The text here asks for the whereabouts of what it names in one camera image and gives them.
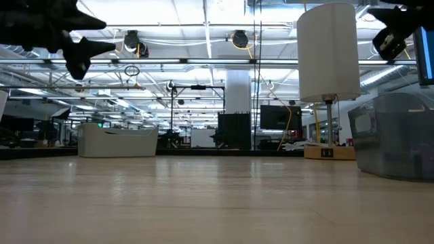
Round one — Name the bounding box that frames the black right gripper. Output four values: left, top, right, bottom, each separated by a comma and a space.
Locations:
368, 0, 434, 61

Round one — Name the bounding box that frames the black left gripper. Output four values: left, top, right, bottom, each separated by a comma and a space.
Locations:
0, 0, 116, 81

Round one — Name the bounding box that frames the white plastic bin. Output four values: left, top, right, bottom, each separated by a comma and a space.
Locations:
0, 89, 8, 121

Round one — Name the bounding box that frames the dark transparent plastic bin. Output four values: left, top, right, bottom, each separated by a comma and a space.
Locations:
348, 93, 434, 180

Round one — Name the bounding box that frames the black computer monitor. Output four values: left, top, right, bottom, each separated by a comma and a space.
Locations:
413, 26, 434, 86

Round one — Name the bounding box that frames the white shade lamp wooden base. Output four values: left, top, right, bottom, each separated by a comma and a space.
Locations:
296, 2, 361, 161

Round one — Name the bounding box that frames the light grey plastic bin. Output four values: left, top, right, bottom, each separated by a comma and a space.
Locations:
77, 122, 159, 158

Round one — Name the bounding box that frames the black background monitor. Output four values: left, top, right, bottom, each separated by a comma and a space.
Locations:
260, 104, 302, 131

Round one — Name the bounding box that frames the white board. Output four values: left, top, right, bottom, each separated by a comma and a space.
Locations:
190, 128, 216, 148

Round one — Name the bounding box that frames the white pillar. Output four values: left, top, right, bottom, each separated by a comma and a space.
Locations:
225, 69, 252, 115

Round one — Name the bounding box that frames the black cabinet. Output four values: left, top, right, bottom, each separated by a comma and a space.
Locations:
218, 113, 252, 150

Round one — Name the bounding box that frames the ceiling cable reel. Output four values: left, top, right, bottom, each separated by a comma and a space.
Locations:
123, 29, 150, 58
232, 29, 249, 49

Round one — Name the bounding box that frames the hanging black cable loop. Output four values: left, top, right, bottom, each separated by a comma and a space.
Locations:
123, 64, 140, 77

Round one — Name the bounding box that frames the silver ventilation duct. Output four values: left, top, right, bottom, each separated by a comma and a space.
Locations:
359, 64, 416, 87

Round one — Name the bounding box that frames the black background rig frame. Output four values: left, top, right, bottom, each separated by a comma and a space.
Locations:
165, 84, 226, 150

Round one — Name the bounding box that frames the black aluminium table frame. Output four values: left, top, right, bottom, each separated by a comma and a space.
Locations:
0, 146, 305, 160

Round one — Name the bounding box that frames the yellow hanging cable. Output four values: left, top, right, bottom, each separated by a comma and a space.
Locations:
250, 47, 293, 152

